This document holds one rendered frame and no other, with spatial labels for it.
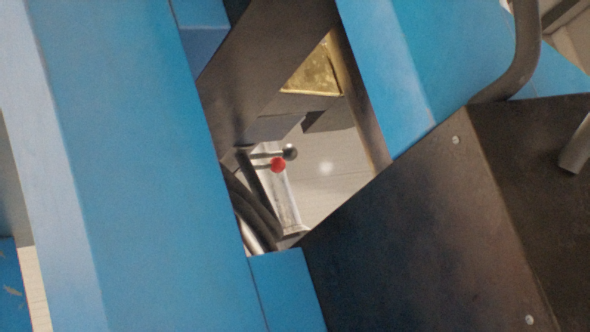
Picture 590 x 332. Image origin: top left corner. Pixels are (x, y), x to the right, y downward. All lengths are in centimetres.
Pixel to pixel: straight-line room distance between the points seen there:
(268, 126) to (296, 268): 54
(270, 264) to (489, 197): 31
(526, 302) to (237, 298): 33
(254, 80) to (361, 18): 40
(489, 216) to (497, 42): 20
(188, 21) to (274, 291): 33
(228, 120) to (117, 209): 45
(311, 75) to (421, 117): 65
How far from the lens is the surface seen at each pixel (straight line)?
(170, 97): 103
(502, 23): 92
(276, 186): 256
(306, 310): 100
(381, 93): 87
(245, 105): 133
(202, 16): 111
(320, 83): 146
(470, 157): 78
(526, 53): 81
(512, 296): 77
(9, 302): 200
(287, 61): 124
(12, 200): 186
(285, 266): 100
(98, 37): 104
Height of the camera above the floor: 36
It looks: 18 degrees up
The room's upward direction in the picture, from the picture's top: 18 degrees counter-clockwise
